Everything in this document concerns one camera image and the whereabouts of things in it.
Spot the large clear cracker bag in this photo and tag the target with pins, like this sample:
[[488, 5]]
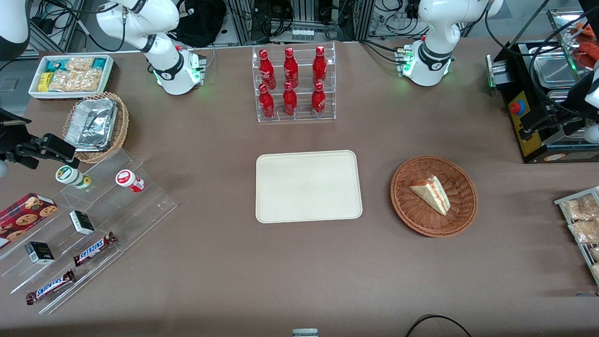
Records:
[[77, 80]]

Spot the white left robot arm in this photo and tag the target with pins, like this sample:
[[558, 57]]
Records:
[[435, 51]]

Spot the small black carton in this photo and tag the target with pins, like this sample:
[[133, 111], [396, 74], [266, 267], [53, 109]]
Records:
[[40, 253], [82, 222]]

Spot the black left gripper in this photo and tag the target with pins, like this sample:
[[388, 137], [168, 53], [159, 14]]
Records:
[[563, 114]]

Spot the red sausage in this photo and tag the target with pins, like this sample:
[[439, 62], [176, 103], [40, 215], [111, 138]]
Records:
[[590, 50], [588, 29]]

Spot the black bag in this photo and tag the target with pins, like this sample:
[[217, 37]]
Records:
[[201, 23]]

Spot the teal snack packet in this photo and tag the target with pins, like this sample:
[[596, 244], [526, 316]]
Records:
[[56, 65], [99, 63]]

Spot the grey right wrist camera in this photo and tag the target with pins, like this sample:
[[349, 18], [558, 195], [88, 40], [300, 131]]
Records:
[[3, 168]]

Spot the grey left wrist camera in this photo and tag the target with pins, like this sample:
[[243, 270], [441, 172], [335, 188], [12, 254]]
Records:
[[593, 134]]

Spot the steel food pan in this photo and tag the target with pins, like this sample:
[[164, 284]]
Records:
[[554, 70], [559, 100]]

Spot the cream rectangular plastic tray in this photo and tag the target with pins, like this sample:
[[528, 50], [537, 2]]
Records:
[[290, 187]]

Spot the round brown wicker basket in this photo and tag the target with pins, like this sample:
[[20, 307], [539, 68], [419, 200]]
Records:
[[421, 217]]

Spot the aluminium foil tray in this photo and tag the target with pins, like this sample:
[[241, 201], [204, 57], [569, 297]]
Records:
[[91, 124]]

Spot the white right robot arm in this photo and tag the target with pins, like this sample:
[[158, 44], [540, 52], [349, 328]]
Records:
[[173, 70]]

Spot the white power strip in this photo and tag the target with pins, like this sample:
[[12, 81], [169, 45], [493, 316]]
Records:
[[303, 33]]

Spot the small grey device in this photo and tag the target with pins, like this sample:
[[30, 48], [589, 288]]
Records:
[[305, 333]]

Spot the yellow snack packet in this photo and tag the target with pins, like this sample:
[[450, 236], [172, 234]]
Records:
[[44, 82]]

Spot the light wicker basket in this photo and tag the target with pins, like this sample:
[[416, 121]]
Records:
[[122, 126]]

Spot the small clear cracker bag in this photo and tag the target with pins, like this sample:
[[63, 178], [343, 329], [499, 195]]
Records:
[[79, 63]]

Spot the tray of packaged snacks right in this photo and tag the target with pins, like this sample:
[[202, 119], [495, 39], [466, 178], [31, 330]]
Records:
[[561, 202]]

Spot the white rectangular snack bin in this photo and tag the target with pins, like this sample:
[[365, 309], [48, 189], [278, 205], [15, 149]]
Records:
[[70, 95]]

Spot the clear nut snack bag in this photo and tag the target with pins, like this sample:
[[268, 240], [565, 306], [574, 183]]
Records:
[[580, 208], [585, 231], [595, 253], [596, 271]]

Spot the brown snickers bar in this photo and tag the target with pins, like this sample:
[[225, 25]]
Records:
[[50, 287], [95, 249]]

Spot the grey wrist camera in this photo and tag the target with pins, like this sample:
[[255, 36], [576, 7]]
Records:
[[593, 134], [3, 168]]

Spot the clear acrylic bottle rack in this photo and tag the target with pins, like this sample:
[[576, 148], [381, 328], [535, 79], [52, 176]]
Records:
[[304, 118]]

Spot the green cap white bottle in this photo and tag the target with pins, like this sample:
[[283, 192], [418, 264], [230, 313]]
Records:
[[72, 177]]

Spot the red cap white bottle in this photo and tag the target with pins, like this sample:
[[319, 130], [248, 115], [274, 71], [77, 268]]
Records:
[[129, 181]]

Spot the grey metal side box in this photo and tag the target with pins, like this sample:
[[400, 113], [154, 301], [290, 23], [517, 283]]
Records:
[[497, 72]]

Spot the red knob on warmer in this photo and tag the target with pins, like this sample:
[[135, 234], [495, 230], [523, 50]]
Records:
[[517, 108]]

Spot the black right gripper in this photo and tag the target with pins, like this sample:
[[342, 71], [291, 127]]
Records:
[[10, 142]]

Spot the clear acrylic stepped display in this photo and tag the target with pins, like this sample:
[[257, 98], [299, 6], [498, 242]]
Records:
[[140, 210]]

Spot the red cookie box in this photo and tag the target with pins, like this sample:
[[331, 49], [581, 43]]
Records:
[[23, 217]]

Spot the black food warmer machine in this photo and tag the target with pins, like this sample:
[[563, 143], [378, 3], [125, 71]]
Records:
[[580, 157]]

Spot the red cola bottle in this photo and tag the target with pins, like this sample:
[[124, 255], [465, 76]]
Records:
[[266, 105], [318, 103], [290, 68], [289, 103], [319, 65], [266, 70]]

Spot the triangular white bread sandwich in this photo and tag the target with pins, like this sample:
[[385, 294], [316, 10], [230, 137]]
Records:
[[433, 194]]

